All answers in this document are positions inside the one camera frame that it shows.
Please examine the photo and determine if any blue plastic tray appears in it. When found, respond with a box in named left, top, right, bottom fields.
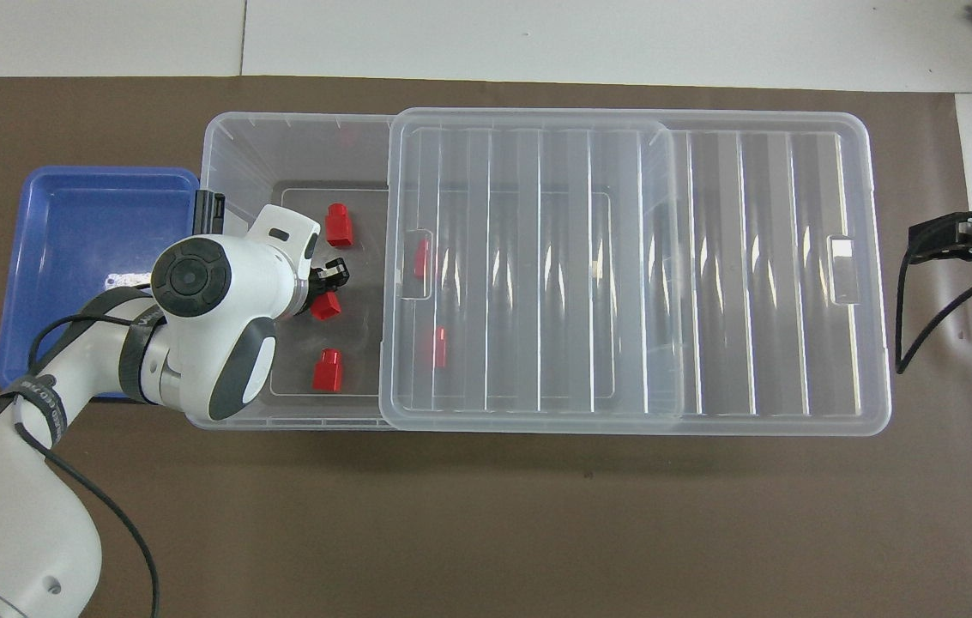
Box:
left=0, top=166, right=202, bottom=401

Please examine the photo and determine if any clear plastic box lid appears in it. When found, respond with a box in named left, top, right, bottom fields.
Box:
left=378, top=107, right=893, bottom=437

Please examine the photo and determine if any clear plastic storage box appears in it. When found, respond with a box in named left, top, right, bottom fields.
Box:
left=198, top=112, right=684, bottom=430

